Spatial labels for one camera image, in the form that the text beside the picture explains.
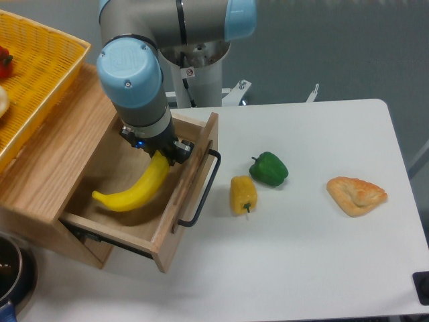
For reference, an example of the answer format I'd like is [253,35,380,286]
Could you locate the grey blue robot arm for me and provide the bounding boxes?
[96,1,257,164]

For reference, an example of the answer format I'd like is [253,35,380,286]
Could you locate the open wooden top drawer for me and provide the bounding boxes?
[60,109,219,272]

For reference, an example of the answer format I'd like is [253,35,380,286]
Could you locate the toasted flat bread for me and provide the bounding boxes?
[326,176,388,217]

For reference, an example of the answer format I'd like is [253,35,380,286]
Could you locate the yellow bell pepper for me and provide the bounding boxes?
[230,176,257,215]

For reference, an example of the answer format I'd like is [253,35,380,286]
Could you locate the red bell pepper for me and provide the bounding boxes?
[0,47,13,78]

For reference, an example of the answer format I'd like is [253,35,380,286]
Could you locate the dark metal pot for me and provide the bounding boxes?
[1,234,38,321]

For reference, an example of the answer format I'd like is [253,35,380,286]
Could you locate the wooden drawer cabinet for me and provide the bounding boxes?
[1,64,119,268]

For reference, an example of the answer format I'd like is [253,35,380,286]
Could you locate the green bell pepper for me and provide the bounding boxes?
[249,152,289,187]

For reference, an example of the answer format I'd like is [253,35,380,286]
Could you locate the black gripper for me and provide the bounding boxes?
[120,125,194,166]

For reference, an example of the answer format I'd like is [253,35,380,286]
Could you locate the yellow banana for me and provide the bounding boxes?
[92,151,170,212]

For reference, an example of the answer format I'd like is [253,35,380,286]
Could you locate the black drawer handle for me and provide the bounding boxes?
[178,148,221,227]

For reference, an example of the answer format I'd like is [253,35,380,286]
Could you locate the white round food item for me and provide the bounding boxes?
[0,86,10,117]

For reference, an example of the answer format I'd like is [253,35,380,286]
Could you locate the yellow plastic basket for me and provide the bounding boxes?
[1,11,91,169]

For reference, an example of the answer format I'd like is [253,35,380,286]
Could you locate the black table corner socket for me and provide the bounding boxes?
[412,271,429,306]

